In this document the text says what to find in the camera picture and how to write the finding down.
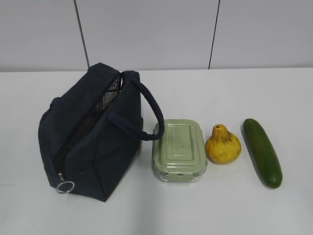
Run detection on dark blue insulated lunch bag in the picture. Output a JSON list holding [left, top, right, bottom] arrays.
[[38, 63, 164, 202]]

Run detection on green lidded glass food container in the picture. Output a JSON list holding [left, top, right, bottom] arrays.
[[152, 119, 207, 182]]

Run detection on green cucumber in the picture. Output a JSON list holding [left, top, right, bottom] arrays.
[[243, 118, 283, 189]]

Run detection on yellow gourd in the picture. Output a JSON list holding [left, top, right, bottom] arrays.
[[205, 124, 242, 165]]

